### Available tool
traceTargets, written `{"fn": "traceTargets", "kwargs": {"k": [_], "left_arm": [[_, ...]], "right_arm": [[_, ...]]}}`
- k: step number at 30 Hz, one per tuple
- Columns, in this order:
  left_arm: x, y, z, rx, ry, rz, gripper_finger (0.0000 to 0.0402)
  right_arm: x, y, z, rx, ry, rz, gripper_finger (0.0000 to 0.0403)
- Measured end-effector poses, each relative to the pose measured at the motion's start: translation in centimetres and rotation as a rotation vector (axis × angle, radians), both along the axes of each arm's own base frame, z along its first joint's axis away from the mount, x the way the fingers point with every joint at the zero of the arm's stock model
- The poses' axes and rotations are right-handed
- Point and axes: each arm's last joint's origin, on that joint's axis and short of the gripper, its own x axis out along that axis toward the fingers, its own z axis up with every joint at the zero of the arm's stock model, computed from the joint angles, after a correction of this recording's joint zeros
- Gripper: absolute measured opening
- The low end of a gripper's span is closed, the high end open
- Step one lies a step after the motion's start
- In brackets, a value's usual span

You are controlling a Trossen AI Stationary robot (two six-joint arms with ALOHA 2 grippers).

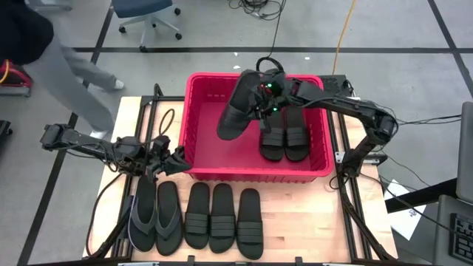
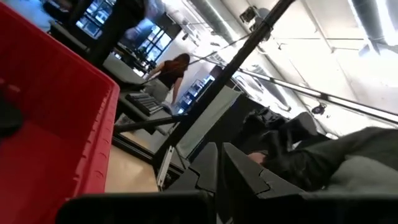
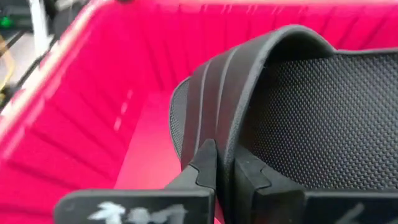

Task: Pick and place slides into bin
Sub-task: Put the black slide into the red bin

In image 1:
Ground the black flip-flop white edge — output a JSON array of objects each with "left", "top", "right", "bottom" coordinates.
[{"left": 128, "top": 177, "right": 158, "bottom": 253}]

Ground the white paper sheet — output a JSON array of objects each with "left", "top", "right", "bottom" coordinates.
[{"left": 384, "top": 179, "right": 428, "bottom": 241}]

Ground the red plastic bin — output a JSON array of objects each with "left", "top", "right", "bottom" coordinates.
[{"left": 178, "top": 72, "right": 336, "bottom": 185}]

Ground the black coiled cable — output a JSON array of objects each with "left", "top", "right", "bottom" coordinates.
[{"left": 255, "top": 0, "right": 287, "bottom": 73}]

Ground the black aluminium frame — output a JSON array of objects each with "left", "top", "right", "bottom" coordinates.
[
  {"left": 320, "top": 95, "right": 395, "bottom": 262},
  {"left": 88, "top": 83, "right": 186, "bottom": 259}
]

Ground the black cable bundle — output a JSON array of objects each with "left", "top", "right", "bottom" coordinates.
[{"left": 228, "top": 0, "right": 287, "bottom": 21}]

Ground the yellow floor cable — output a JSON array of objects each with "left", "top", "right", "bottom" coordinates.
[{"left": 331, "top": 0, "right": 358, "bottom": 75}]

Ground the blue office chair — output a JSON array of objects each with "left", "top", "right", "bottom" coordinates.
[{"left": 110, "top": 0, "right": 183, "bottom": 52}]

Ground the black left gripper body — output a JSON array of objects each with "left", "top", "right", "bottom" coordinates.
[{"left": 147, "top": 134, "right": 178, "bottom": 182}]

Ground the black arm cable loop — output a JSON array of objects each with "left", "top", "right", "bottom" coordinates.
[{"left": 147, "top": 108, "right": 176, "bottom": 145}]

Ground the black slide sandal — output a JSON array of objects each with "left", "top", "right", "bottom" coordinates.
[
  {"left": 208, "top": 183, "right": 237, "bottom": 254},
  {"left": 284, "top": 105, "right": 310, "bottom": 163},
  {"left": 235, "top": 188, "right": 265, "bottom": 261},
  {"left": 259, "top": 110, "right": 286, "bottom": 163},
  {"left": 183, "top": 182, "right": 211, "bottom": 250},
  {"left": 217, "top": 69, "right": 262, "bottom": 141}
]

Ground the grey desk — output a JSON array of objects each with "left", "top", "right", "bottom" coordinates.
[{"left": 432, "top": 194, "right": 473, "bottom": 266}]

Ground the black beam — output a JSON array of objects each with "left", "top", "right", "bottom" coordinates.
[{"left": 384, "top": 177, "right": 459, "bottom": 214}]

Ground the grey monitor panel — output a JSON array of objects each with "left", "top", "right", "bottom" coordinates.
[{"left": 456, "top": 101, "right": 473, "bottom": 204}]

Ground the long black cable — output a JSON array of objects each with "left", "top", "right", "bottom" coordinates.
[{"left": 85, "top": 172, "right": 123, "bottom": 256}]

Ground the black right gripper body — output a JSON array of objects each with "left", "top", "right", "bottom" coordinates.
[{"left": 254, "top": 69, "right": 288, "bottom": 119}]

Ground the red cart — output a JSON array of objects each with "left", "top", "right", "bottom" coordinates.
[{"left": 0, "top": 58, "right": 33, "bottom": 98}]

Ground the black perforated box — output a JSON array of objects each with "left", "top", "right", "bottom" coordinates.
[{"left": 317, "top": 75, "right": 351, "bottom": 98}]

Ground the person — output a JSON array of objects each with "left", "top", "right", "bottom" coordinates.
[{"left": 0, "top": 0, "right": 126, "bottom": 140}]

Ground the black keyboard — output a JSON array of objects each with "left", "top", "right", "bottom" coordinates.
[{"left": 449, "top": 212, "right": 473, "bottom": 265}]

